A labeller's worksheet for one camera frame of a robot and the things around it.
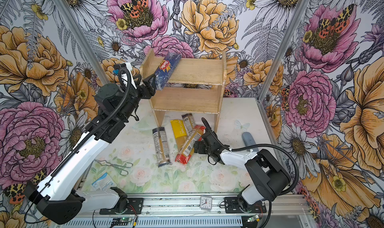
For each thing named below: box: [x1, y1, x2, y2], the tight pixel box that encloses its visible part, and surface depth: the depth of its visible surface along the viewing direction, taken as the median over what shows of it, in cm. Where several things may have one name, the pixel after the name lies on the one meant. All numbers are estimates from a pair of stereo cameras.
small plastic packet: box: [91, 172, 117, 191], surface depth 83 cm
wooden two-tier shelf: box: [140, 48, 228, 133], surface depth 83 cm
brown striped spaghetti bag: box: [181, 113, 196, 135], surface depth 107 cm
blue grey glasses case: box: [242, 131, 259, 152], surface depth 98 cm
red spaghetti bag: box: [175, 125, 206, 165], surface depth 90 cm
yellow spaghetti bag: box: [170, 119, 187, 152], surface depth 103 cm
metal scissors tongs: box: [94, 159, 134, 177], surface depth 89 cm
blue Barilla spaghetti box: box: [154, 52, 182, 91], surface depth 73 cm
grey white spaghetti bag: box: [152, 127, 172, 168], surface depth 93 cm
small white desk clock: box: [200, 195, 213, 211], surface depth 75 cm
